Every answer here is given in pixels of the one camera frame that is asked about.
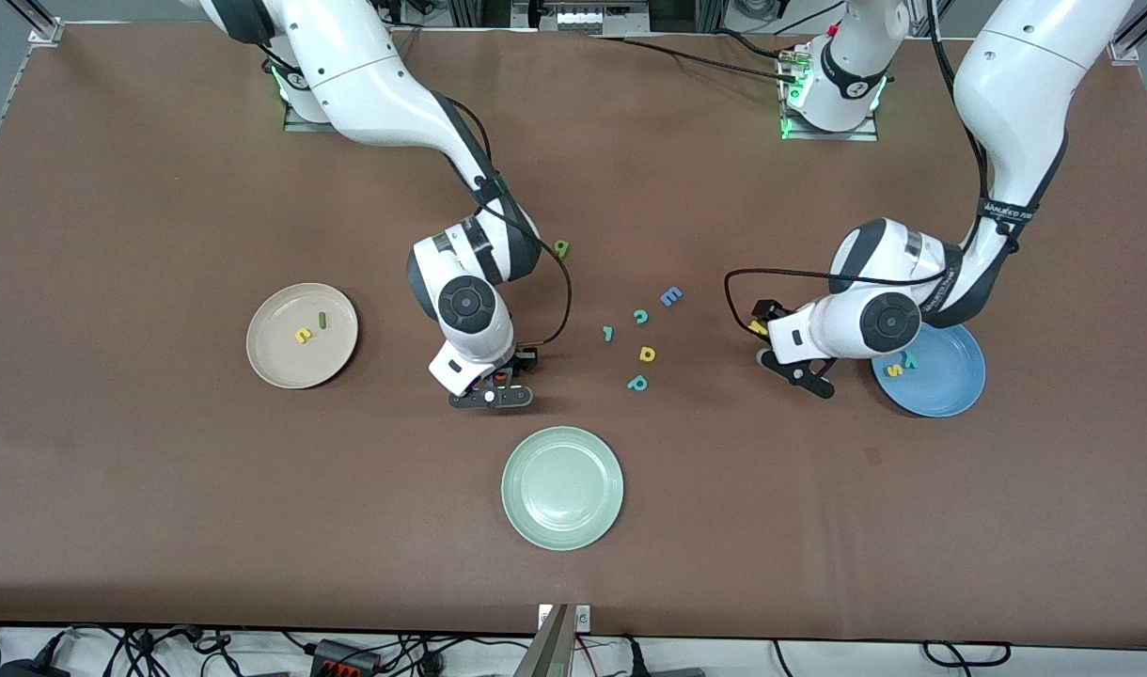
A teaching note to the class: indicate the beige brown plate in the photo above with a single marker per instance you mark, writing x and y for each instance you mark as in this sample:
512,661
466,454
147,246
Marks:
282,357

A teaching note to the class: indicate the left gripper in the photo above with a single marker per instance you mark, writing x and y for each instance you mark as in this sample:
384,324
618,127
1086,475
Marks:
772,314

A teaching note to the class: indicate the pale green plate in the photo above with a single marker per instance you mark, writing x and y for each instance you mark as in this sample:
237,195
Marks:
562,489

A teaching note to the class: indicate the yellow letter k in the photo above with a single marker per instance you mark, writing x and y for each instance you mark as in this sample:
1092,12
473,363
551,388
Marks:
757,328

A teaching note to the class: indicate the teal letter p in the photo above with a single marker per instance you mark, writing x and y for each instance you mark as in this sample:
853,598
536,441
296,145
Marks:
637,383

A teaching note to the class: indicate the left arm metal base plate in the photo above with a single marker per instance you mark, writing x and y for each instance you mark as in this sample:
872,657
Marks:
832,136

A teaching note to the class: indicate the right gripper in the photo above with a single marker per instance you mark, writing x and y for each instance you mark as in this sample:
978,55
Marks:
520,361

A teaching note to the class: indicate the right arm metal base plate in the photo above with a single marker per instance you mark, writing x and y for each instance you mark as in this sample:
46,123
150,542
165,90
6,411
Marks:
301,125

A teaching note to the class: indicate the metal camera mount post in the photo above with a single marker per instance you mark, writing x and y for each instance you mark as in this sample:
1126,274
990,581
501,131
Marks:
550,649

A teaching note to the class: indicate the blue letter E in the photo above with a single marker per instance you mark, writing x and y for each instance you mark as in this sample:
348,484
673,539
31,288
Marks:
670,297

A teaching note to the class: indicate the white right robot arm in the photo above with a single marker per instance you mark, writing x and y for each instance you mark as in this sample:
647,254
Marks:
367,85

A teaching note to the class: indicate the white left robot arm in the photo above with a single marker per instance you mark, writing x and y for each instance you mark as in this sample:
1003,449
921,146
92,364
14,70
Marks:
1025,75

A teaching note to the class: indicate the metal terminal box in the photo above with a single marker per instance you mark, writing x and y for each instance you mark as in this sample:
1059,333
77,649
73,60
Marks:
578,17

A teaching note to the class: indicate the blue plate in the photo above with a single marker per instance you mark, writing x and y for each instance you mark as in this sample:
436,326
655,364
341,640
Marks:
940,385

